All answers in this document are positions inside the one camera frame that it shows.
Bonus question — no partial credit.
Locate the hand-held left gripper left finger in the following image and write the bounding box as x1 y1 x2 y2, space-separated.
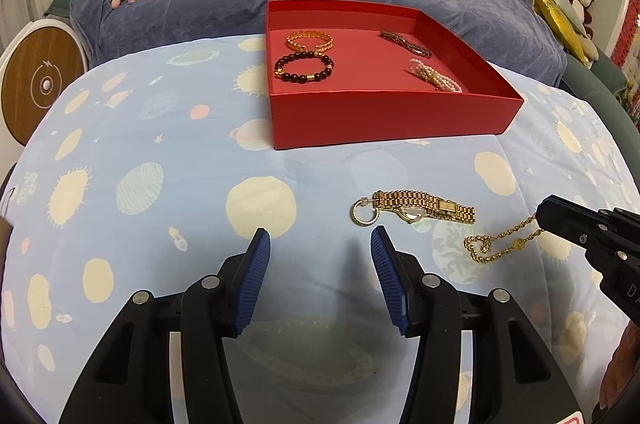
59 228 271 424

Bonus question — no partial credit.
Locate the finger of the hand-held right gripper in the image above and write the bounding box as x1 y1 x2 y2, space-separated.
542 195 640 230
535 205 613 251

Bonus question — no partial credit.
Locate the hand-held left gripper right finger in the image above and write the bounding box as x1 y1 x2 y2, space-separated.
370 226 583 424

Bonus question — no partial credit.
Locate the gold chain bracelet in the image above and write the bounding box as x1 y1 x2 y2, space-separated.
465 213 546 262

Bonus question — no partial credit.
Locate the gold hoop earring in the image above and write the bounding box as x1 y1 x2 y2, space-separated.
350 199 381 227

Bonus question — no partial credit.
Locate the gold link watch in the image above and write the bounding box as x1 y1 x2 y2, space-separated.
372 190 477 225

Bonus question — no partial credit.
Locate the red cardboard box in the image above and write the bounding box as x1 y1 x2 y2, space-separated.
265 0 525 151

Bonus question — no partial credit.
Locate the pearl bracelet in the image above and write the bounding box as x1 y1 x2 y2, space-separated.
407 58 463 93

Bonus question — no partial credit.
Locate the dark bead bracelet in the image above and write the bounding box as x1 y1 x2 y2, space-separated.
274 52 334 84

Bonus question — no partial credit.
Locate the silver link watch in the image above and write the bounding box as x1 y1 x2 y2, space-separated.
378 30 433 58

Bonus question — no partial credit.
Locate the gold bangle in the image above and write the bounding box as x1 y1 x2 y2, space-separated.
286 31 333 53

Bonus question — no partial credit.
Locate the person's right hand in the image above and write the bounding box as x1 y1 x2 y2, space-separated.
600 321 640 410

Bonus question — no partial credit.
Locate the planet print blue cloth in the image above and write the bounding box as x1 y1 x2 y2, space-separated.
0 31 640 424

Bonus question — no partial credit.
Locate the green sofa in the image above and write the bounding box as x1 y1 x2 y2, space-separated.
510 0 636 125

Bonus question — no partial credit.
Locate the yellow cushion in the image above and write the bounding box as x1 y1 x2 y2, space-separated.
532 0 591 65

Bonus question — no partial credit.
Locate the round wooden faced device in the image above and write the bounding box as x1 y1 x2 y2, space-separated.
0 18 86 146

